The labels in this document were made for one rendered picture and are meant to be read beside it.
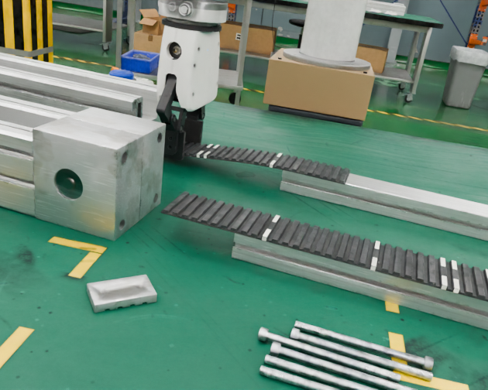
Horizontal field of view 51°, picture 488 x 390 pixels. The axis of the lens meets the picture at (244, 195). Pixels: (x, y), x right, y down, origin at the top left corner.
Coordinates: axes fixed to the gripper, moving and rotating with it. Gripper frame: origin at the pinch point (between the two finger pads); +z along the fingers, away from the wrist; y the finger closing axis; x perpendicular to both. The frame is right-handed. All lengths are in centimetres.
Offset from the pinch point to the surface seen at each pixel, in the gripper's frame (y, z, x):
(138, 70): 258, 53, 146
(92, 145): -24.0, -6.3, -1.5
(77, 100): -4.0, -3.4, 13.8
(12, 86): -4.0, -3.4, 24.4
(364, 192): -1.9, 0.6, -25.4
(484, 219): -1.9, 0.4, -39.4
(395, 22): 456, 8, -8
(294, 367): -33.6, 2.4, -24.2
